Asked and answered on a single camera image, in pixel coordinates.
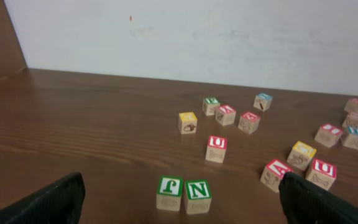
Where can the red u block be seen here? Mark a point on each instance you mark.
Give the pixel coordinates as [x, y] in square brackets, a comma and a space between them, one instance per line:
[321, 173]
[216, 149]

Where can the green J block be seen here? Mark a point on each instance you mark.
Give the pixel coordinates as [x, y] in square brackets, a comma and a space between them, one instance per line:
[169, 193]

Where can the red E block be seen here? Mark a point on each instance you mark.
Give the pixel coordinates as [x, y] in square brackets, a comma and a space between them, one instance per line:
[249, 122]

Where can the red A block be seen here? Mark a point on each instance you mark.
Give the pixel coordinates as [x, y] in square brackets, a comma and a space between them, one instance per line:
[273, 174]

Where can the red I block beside L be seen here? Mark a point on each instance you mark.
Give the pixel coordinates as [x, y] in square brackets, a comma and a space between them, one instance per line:
[328, 135]

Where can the red I block upper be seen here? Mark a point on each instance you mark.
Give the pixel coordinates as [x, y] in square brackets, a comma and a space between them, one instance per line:
[351, 120]

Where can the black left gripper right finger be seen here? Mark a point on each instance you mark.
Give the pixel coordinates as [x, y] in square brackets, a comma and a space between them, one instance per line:
[306, 203]

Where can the green F block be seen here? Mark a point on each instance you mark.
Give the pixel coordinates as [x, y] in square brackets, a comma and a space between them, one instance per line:
[210, 104]

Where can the yellow block far left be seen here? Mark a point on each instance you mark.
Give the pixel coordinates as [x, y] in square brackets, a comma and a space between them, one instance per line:
[187, 122]

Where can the yellow block near U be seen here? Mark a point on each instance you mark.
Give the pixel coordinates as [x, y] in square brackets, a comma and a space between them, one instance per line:
[301, 155]

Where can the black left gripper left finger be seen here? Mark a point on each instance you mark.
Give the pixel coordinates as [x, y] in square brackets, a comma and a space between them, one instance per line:
[59, 202]

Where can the blue X block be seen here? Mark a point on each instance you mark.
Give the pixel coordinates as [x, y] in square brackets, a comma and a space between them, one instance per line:
[263, 101]

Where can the red U block centre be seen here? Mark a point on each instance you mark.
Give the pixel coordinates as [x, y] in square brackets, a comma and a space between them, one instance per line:
[321, 173]

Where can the red U block left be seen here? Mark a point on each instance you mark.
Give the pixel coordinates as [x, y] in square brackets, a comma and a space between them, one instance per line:
[216, 149]

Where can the green N block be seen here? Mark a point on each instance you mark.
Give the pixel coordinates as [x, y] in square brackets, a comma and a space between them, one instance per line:
[198, 197]

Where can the blue L block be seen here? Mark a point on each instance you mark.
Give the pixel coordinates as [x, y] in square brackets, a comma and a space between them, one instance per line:
[350, 138]

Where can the red X block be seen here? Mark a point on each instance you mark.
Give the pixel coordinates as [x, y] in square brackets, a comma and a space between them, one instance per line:
[225, 115]

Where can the red block far top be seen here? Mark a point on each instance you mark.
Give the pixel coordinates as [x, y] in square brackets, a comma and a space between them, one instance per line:
[352, 105]

